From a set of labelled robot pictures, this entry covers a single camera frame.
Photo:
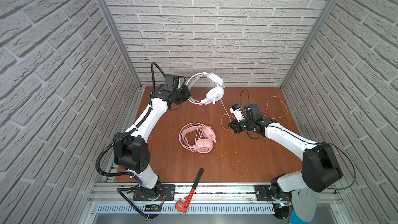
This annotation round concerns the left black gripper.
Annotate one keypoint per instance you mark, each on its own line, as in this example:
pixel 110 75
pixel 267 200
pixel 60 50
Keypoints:
pixel 188 94

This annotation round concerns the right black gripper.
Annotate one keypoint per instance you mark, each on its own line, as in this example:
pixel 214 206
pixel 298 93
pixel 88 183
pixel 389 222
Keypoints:
pixel 235 126

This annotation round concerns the pink headphones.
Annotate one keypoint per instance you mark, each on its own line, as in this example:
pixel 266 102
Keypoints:
pixel 205 138

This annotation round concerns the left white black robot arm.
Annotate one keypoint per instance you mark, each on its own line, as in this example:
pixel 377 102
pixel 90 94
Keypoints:
pixel 131 151

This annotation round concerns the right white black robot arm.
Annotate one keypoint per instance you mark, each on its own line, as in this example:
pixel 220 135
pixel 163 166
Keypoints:
pixel 320 167

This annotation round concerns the grey gloved hand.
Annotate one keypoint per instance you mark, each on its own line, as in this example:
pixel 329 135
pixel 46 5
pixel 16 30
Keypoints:
pixel 304 202

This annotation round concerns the red black pipe wrench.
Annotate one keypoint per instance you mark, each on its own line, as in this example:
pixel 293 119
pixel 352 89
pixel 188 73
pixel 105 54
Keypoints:
pixel 183 204

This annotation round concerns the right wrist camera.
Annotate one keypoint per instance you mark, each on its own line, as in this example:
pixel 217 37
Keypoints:
pixel 237 112

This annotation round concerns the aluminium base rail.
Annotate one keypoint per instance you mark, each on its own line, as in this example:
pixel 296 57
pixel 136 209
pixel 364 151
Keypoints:
pixel 208 198

